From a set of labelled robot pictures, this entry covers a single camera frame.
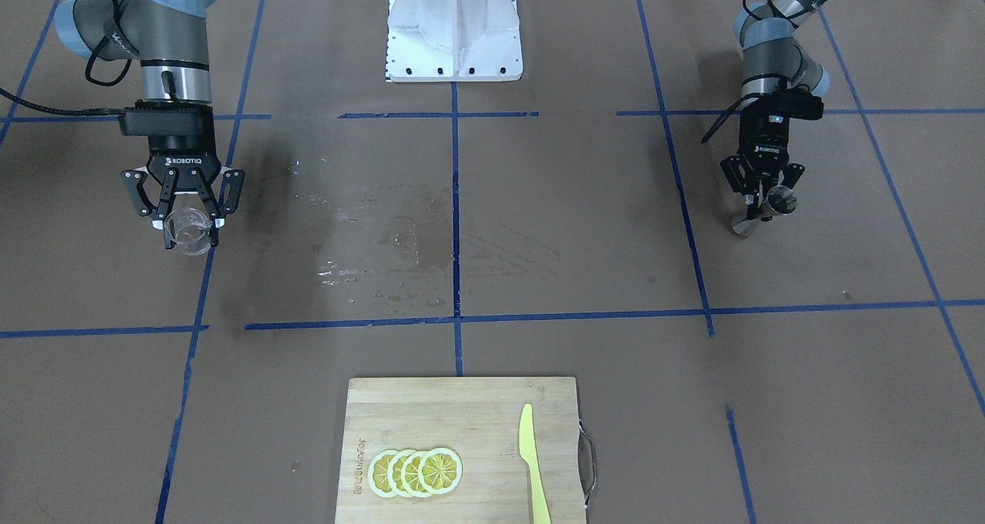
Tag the wooden cutting board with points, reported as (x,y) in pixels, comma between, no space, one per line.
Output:
(478,418)

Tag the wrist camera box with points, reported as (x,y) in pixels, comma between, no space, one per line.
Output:
(165,119)
(792,103)

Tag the steel double jigger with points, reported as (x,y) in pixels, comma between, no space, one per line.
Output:
(778,201)

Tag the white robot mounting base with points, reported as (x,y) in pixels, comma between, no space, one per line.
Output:
(453,41)

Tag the clear glass cup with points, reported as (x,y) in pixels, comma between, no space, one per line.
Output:
(191,231)

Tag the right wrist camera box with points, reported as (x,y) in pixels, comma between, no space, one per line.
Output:
(165,119)

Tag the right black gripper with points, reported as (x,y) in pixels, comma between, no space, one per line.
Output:
(183,160)

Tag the yellow plastic knife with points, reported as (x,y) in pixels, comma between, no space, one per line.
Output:
(528,453)

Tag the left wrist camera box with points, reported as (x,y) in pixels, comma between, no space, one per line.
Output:
(792,103)

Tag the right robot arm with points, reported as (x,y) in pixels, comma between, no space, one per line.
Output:
(168,39)

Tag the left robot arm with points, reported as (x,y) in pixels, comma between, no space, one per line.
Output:
(781,82)

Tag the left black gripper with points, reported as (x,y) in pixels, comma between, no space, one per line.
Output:
(763,142)

